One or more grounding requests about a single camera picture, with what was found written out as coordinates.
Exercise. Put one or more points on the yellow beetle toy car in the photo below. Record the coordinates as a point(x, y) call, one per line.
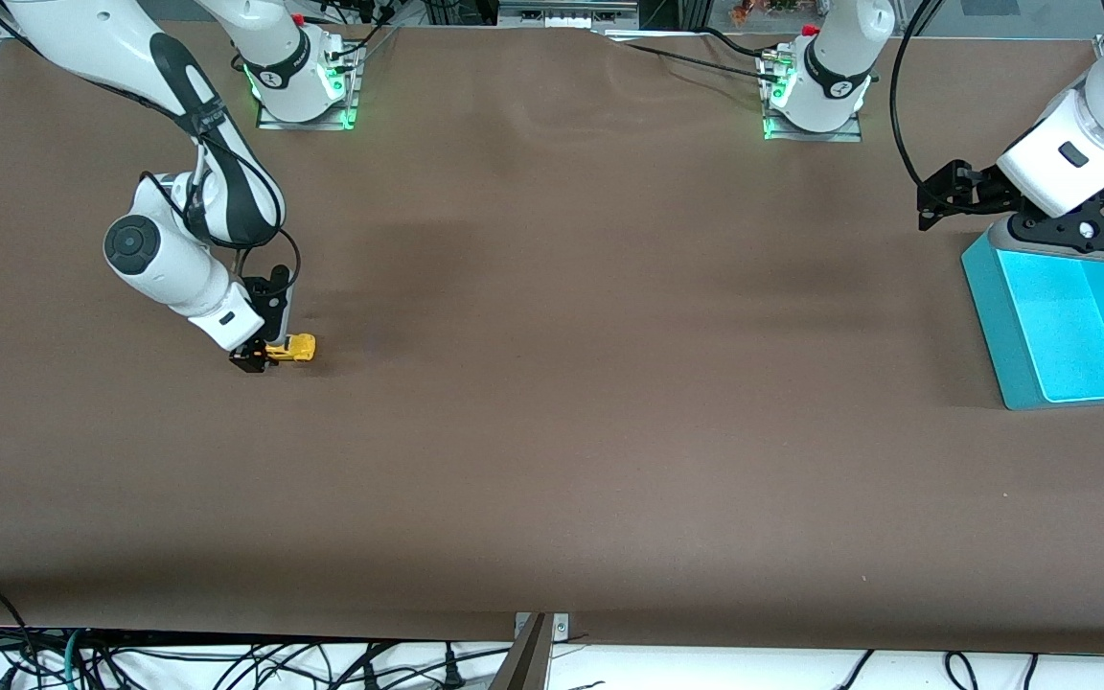
point(298, 347)

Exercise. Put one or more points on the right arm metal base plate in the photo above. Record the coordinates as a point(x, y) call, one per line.
point(322, 123)

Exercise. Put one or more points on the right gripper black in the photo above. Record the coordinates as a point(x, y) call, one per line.
point(273, 305)

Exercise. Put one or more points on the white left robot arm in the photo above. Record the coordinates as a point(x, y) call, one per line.
point(839, 67)

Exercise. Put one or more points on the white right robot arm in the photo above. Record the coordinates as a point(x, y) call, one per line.
point(82, 38)

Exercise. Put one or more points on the teal plastic bin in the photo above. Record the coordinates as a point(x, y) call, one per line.
point(1079, 335)

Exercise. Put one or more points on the grey background equipment box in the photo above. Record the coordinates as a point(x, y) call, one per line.
point(562, 14)

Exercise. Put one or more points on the metal table edge bracket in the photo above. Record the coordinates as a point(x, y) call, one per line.
point(562, 628)

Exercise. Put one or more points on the dark angled support bar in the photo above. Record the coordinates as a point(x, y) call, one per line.
point(525, 661)

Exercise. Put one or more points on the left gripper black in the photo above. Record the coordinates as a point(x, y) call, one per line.
point(976, 189)

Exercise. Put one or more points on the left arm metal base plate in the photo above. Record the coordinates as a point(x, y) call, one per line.
point(830, 137)

